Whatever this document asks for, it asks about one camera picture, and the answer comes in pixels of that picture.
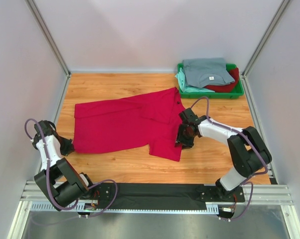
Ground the aluminium front rail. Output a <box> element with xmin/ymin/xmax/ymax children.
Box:
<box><xmin>20</xmin><ymin>181</ymin><xmax>294</xmax><ymax>206</ymax></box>

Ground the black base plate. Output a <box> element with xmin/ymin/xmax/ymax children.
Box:
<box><xmin>80</xmin><ymin>183</ymin><xmax>113</xmax><ymax>201</ymax></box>
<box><xmin>196</xmin><ymin>185</ymin><xmax>245</xmax><ymax>203</ymax></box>

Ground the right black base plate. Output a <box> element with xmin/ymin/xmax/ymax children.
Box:
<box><xmin>196</xmin><ymin>185</ymin><xmax>245</xmax><ymax>203</ymax></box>

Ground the grey blue t shirt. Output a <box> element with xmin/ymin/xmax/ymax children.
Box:
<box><xmin>182</xmin><ymin>58</ymin><xmax>235</xmax><ymax>88</ymax></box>

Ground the left aluminium corner post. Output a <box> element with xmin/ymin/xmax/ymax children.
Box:
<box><xmin>25</xmin><ymin>0</ymin><xmax>71</xmax><ymax>76</ymax></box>

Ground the green plastic bin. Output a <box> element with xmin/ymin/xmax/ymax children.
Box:
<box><xmin>178</xmin><ymin>77</ymin><xmax>244</xmax><ymax>99</ymax></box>

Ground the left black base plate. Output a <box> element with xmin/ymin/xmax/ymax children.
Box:
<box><xmin>80</xmin><ymin>183</ymin><xmax>113</xmax><ymax>201</ymax></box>

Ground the grey slotted cable duct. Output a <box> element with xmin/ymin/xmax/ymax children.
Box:
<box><xmin>30</xmin><ymin>201</ymin><xmax>220</xmax><ymax>215</ymax></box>

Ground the aluminium corner post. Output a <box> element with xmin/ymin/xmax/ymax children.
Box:
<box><xmin>242</xmin><ymin>0</ymin><xmax>293</xmax><ymax>77</ymax></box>
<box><xmin>25</xmin><ymin>0</ymin><xmax>71</xmax><ymax>76</ymax></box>

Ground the light teal t shirt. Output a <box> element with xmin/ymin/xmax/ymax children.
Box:
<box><xmin>175</xmin><ymin>68</ymin><xmax>215</xmax><ymax>93</ymax></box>

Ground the black cloth strip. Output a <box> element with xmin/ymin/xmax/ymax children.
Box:
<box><xmin>110</xmin><ymin>183</ymin><xmax>206</xmax><ymax>211</ymax></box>

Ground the right aluminium corner post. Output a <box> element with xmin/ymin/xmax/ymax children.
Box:
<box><xmin>242</xmin><ymin>0</ymin><xmax>293</xmax><ymax>77</ymax></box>

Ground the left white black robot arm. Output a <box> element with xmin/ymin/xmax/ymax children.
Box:
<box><xmin>31</xmin><ymin>120</ymin><xmax>96</xmax><ymax>211</ymax></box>

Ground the bright red t shirt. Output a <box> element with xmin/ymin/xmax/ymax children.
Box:
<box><xmin>73</xmin><ymin>88</ymin><xmax>184</xmax><ymax>162</ymax></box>

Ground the dark red t shirt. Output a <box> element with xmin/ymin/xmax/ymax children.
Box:
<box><xmin>205</xmin><ymin>67</ymin><xmax>240</xmax><ymax>93</ymax></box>

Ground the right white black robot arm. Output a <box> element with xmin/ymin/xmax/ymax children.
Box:
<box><xmin>175</xmin><ymin>108</ymin><xmax>272</xmax><ymax>201</ymax></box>

